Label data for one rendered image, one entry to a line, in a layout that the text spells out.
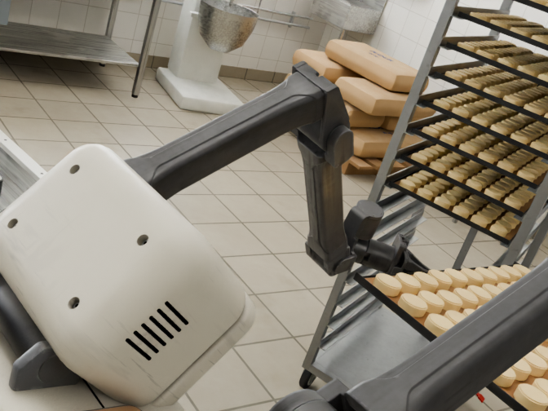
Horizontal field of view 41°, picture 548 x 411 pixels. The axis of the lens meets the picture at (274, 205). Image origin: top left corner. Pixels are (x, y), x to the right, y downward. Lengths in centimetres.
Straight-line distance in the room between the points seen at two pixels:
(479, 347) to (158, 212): 31
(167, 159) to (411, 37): 510
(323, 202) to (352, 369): 150
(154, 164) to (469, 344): 45
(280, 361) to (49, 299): 225
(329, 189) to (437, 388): 60
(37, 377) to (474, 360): 38
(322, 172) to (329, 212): 12
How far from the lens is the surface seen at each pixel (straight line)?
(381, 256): 146
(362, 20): 610
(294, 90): 102
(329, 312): 249
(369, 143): 491
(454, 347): 70
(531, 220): 217
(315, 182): 119
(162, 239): 58
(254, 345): 285
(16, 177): 168
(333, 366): 264
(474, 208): 233
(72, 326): 59
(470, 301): 143
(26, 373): 62
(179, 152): 93
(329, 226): 129
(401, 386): 67
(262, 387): 266
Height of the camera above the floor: 159
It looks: 23 degrees down
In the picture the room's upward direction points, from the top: 19 degrees clockwise
